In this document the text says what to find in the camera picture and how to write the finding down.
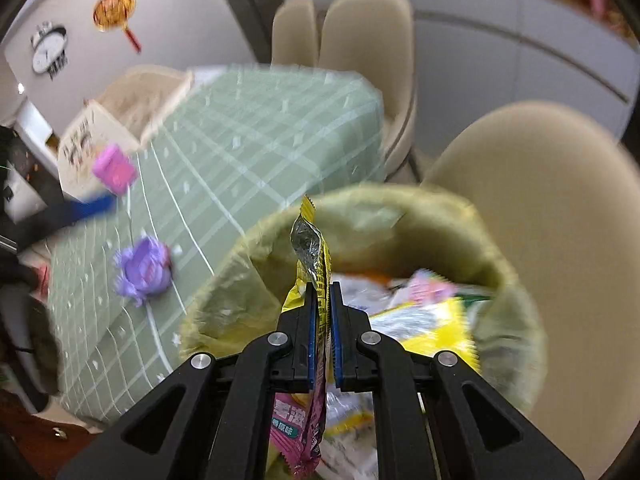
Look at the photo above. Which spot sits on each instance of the pink box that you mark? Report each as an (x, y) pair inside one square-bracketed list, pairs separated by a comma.
[(115, 167)]

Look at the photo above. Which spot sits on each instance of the yellow plastic bag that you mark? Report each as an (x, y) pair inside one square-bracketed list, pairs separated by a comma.
[(390, 210)]

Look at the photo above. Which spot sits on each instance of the yellow snack bag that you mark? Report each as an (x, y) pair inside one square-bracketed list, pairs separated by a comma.
[(435, 330)]

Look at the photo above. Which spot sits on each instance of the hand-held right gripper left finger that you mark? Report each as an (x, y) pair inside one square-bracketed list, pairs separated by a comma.
[(312, 330)]

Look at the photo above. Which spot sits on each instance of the green checked tablecloth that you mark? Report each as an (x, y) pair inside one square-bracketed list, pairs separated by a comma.
[(240, 125)]

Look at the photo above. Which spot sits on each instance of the purple toy car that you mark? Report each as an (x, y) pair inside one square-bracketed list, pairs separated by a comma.
[(145, 265)]

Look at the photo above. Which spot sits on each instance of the panda wall clock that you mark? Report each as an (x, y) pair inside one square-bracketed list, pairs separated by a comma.
[(49, 52)]

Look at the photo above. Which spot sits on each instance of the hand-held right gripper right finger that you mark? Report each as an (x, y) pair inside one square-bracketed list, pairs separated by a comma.
[(337, 330)]

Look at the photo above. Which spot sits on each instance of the beige chair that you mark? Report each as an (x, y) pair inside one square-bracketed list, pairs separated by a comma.
[(295, 30), (545, 210), (370, 50)]

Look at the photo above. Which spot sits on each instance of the red gold hanging ornament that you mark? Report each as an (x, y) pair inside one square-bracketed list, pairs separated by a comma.
[(114, 7)]

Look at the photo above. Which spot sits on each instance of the cream mesh food cover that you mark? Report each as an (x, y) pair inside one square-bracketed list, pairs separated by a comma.
[(140, 100)]

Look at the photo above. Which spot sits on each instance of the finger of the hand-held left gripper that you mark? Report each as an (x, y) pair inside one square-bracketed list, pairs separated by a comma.
[(85, 210)]

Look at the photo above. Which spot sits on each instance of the yellow pink chips packet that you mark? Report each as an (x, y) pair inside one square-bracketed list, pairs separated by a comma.
[(312, 240)]

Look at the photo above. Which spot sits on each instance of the pink stick packet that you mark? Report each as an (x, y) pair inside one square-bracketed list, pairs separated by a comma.
[(427, 287)]

